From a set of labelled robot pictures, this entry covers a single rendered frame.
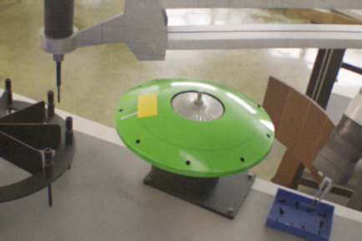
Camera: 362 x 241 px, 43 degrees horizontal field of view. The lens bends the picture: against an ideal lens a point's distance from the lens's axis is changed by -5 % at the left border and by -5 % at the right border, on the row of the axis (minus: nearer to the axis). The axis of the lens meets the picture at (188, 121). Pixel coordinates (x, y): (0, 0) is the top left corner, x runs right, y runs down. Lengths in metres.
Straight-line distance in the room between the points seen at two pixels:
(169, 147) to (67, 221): 0.24
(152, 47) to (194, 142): 0.30
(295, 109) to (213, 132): 0.65
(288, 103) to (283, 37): 0.90
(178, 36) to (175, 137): 0.29
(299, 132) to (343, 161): 0.61
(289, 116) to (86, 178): 0.74
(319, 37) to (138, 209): 0.51
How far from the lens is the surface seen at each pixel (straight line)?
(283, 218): 0.99
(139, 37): 0.58
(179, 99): 0.94
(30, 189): 0.87
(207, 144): 0.85
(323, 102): 2.11
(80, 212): 0.93
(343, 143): 0.89
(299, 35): 0.61
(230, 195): 0.99
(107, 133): 1.12
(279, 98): 1.51
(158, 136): 0.85
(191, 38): 0.59
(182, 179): 0.95
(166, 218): 0.93
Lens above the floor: 1.59
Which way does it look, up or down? 35 degrees down
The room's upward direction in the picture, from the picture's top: 9 degrees clockwise
